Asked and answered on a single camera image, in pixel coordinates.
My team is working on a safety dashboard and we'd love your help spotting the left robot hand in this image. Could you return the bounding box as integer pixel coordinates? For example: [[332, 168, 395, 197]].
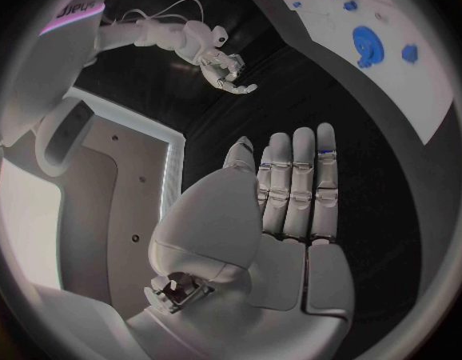
[[124, 122, 357, 360]]

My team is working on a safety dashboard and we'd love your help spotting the small blue block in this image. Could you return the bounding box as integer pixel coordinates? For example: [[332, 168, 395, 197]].
[[400, 44, 420, 65]]

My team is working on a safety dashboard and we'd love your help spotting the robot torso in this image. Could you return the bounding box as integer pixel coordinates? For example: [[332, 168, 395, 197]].
[[0, 0, 107, 149]]

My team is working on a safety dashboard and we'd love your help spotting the white task board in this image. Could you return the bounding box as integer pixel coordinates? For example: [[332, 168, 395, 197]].
[[265, 0, 456, 146]]

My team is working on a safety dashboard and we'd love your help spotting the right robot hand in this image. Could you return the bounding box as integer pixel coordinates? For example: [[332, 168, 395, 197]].
[[197, 49, 261, 96]]

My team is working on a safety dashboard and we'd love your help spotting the blue gear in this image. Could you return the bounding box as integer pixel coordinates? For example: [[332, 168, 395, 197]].
[[352, 25, 385, 70]]

